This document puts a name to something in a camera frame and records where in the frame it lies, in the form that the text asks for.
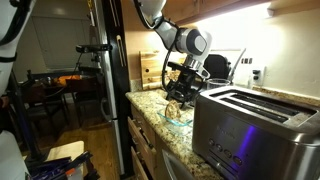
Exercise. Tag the wooden drawer cabinet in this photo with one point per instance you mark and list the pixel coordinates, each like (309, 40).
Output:
(143, 146)

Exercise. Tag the stainless steel toaster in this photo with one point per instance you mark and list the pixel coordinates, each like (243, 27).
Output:
(253, 140)

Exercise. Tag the wooden cutting board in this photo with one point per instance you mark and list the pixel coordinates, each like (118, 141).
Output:
(150, 70)

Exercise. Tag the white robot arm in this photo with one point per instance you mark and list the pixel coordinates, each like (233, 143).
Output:
(193, 41)

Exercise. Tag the toasted bread slice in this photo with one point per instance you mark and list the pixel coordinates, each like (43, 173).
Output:
(173, 111)

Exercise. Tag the dark wooden dining table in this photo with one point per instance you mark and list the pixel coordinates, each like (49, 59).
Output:
(40, 75)

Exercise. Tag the clear glass tumbler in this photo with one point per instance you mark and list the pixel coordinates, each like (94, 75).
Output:
(218, 83)

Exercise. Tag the orange object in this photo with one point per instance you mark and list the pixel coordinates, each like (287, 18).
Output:
(69, 80)

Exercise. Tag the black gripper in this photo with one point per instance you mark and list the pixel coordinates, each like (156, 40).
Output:
(188, 82)

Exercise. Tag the black stereo camera bar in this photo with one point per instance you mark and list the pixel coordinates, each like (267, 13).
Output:
(93, 48)

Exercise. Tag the black and steel refrigerator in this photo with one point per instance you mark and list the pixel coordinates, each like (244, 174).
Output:
(116, 83)

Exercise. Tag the dark wooden chair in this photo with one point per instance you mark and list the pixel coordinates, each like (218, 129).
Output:
(83, 87)
(35, 100)

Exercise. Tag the black camera tripod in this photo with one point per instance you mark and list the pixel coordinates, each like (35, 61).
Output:
(96, 60)

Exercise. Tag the clear glass baking dish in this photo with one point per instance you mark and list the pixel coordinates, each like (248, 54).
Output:
(176, 125)

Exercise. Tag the white wall outlet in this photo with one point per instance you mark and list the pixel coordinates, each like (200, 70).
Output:
(261, 71)

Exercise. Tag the black panini grill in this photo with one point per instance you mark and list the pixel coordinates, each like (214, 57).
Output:
(216, 66)

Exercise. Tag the small wall plate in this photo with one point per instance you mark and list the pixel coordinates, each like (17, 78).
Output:
(246, 60)

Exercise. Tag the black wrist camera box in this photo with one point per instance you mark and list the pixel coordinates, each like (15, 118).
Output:
(190, 69)

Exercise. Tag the white panel door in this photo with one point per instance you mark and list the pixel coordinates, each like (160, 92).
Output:
(60, 43)

